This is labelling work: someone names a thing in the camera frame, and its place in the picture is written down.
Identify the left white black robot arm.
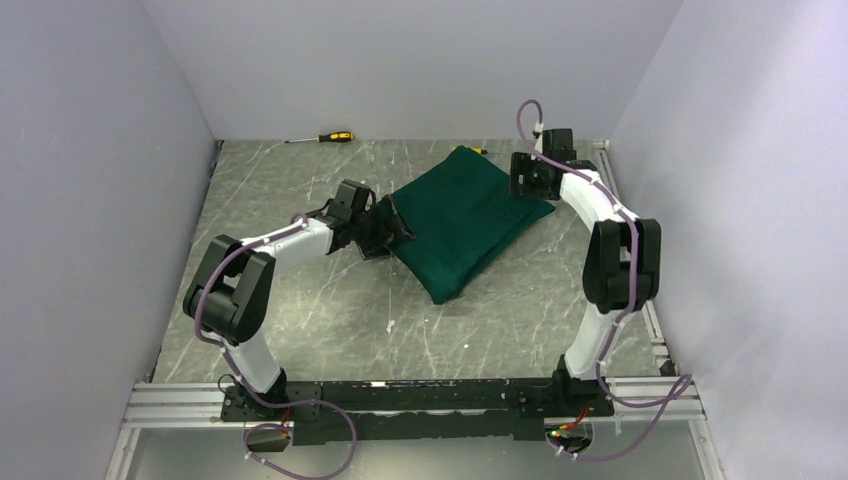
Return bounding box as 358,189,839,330
182,179,415,406

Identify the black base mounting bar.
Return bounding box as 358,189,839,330
221,373,614,446

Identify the green surgical drape cloth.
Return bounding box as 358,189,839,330
390,146,555,305

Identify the aluminium front rail frame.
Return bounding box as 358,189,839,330
105,376,726,479

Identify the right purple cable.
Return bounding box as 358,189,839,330
516,99,694,463

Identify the small yellow screwdriver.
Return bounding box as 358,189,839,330
451,145,490,155

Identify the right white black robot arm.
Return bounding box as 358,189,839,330
509,125,662,381

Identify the yellow black handled screwdriver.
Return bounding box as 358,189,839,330
285,131,354,144

